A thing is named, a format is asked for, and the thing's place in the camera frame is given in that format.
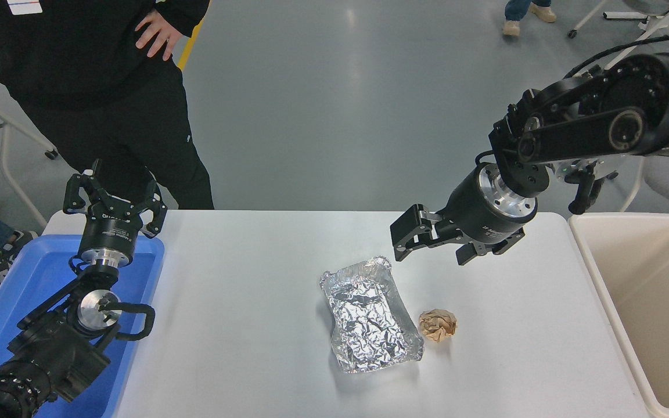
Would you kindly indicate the blue plastic tray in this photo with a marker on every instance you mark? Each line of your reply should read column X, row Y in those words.
column 38, row 273

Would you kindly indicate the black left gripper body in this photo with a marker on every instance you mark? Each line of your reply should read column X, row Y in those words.
column 111, row 229

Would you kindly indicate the white name label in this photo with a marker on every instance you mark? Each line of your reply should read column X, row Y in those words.
column 24, row 6

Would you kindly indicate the large pale bin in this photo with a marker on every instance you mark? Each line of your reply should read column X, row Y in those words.
column 659, row 302

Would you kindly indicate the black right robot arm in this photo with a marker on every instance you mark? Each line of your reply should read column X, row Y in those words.
column 578, row 136

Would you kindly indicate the person's hand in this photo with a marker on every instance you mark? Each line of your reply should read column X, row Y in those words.
column 160, row 36

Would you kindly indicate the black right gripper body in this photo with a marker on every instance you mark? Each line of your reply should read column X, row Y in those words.
column 468, row 217

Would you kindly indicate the silver foil tray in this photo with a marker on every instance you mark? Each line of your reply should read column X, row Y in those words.
column 369, row 319

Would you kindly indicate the person's forearm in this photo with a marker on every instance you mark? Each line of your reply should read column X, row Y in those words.
column 186, row 13

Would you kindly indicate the crumpled tan paper ball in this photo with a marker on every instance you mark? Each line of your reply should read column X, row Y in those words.
column 438, row 325

